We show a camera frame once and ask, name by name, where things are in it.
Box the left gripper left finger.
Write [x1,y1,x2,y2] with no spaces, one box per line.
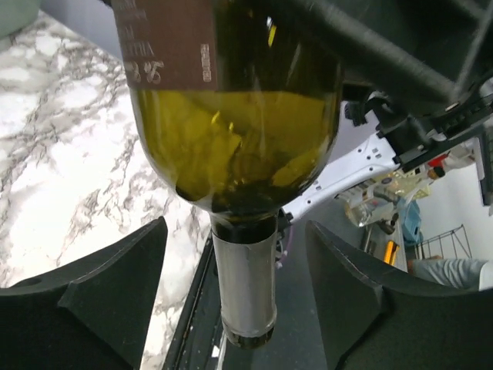
[1,217,167,369]

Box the green bottle silver neck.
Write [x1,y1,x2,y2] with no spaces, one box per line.
[110,0,343,349]

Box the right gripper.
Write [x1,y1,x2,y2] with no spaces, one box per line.
[292,1,492,154]

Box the translucent plastic toolbox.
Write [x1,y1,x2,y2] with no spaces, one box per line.
[0,0,42,39]

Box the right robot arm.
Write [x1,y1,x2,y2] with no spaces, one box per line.
[270,1,492,217]

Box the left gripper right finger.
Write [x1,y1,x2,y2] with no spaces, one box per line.
[306,221,492,369]

